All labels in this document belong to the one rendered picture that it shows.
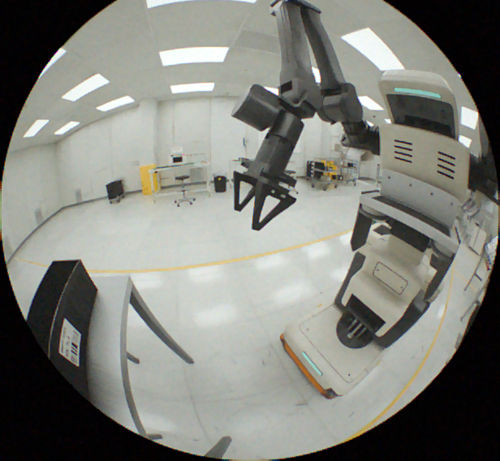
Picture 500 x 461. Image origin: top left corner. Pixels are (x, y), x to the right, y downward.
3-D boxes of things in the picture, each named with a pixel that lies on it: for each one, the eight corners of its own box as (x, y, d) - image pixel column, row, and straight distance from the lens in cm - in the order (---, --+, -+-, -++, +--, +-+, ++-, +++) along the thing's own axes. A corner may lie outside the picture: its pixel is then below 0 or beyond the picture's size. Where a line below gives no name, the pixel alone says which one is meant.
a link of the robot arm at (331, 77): (321, 3, 65) (302, 14, 69) (282, -12, 57) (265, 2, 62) (364, 124, 44) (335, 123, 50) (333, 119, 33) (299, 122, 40)
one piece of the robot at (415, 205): (367, 239, 54) (382, 167, 49) (432, 281, 52) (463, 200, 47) (338, 256, 41) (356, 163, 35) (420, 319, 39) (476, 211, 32)
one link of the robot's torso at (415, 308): (367, 294, 85) (390, 251, 72) (403, 324, 86) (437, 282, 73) (330, 325, 68) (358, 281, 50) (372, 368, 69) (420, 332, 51)
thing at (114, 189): (115, 199, 599) (112, 181, 591) (126, 196, 580) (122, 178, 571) (108, 204, 544) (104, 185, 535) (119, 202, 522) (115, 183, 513)
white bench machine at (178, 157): (170, 165, 446) (169, 148, 445) (186, 163, 446) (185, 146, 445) (169, 166, 410) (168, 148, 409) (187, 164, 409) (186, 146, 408)
